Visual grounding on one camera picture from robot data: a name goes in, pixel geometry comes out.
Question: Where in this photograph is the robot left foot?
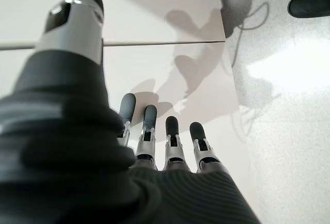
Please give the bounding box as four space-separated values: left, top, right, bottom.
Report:
287 0 330 19

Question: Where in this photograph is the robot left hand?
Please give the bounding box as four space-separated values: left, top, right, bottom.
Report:
0 0 261 224

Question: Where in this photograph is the narrow white cabinet door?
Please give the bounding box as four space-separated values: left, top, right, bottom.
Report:
0 0 227 51

